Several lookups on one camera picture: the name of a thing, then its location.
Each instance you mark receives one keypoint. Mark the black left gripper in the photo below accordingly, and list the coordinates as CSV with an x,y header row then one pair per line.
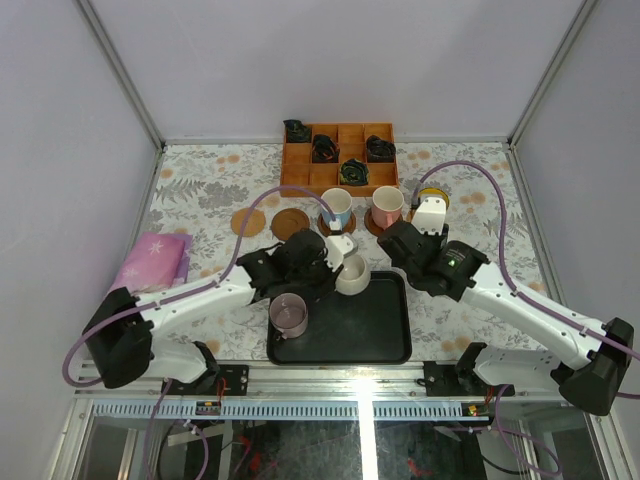
x,y
325,273

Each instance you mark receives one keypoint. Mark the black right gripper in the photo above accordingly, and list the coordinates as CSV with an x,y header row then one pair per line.
x,y
439,240

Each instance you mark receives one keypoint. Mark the brown wooden coaster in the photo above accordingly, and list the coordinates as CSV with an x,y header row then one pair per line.
x,y
348,228
288,222
372,225

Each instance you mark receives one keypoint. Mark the purple glass mug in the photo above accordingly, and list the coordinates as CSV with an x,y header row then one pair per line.
x,y
288,315

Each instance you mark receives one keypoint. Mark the cream speckled mug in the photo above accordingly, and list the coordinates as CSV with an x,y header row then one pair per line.
x,y
354,277

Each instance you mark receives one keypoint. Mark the light blue mug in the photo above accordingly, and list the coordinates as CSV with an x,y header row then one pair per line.
x,y
340,202

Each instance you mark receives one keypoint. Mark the yellow black mug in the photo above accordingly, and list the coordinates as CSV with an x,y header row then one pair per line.
x,y
433,192

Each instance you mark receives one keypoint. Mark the pink ceramic mug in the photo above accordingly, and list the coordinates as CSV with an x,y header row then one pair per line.
x,y
387,205

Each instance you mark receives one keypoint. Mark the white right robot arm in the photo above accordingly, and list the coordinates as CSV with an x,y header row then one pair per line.
x,y
583,359

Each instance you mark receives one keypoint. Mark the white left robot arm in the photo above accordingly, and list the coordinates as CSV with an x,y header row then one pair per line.
x,y
128,335

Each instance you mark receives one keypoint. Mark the black plastic tray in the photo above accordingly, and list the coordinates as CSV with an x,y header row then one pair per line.
x,y
370,328

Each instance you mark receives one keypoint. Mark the orange wooden compartment box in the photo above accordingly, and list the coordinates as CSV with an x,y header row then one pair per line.
x,y
359,157

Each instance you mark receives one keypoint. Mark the dark rolled cloth green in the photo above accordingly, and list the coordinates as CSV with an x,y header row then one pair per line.
x,y
354,172

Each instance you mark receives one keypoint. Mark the dark rolled cloth with orange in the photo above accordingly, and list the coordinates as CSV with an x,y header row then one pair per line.
x,y
324,150

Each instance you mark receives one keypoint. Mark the dark rolled cloth top-left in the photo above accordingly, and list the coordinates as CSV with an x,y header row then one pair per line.
x,y
297,132

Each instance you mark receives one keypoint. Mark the dark rolled cloth right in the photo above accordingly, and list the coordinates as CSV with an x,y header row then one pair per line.
x,y
379,150

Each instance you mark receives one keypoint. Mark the purple snowflake cloth bag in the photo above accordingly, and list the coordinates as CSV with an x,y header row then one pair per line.
x,y
155,263

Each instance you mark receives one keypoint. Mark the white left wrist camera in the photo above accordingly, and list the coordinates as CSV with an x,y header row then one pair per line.
x,y
338,248

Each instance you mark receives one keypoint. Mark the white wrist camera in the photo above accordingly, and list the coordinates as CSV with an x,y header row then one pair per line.
x,y
338,248
429,217

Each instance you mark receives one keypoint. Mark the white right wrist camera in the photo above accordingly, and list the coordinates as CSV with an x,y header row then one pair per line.
x,y
429,217

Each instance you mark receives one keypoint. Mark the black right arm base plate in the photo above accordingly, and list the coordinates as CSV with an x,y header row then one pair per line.
x,y
447,380

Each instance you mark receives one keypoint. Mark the aluminium front rail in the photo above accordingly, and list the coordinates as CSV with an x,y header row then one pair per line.
x,y
291,393

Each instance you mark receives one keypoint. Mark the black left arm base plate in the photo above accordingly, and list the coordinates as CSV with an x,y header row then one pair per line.
x,y
226,380

